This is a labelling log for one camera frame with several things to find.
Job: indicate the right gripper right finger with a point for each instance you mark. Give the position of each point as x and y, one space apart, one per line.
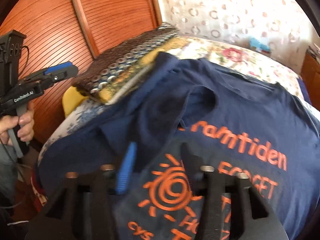
205 181

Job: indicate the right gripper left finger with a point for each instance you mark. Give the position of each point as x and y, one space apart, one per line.
89 208

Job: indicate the navy t-shirt orange print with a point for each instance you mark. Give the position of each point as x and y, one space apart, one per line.
234 124

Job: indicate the yellow plush toy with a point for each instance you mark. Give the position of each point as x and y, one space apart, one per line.
71 99

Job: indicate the wooden louvered wardrobe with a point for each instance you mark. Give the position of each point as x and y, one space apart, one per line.
74 30

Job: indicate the dark patterned circle pillow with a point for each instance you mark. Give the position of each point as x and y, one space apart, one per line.
110 64

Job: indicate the floral bed quilt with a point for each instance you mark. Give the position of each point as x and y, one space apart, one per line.
239 59

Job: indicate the wooden side cabinet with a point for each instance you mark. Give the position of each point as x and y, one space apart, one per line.
310 76

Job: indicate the blue tissue box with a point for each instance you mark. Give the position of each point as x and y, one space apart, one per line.
258 46

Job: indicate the sheer circle pattern curtain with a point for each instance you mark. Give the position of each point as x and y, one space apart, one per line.
282 25

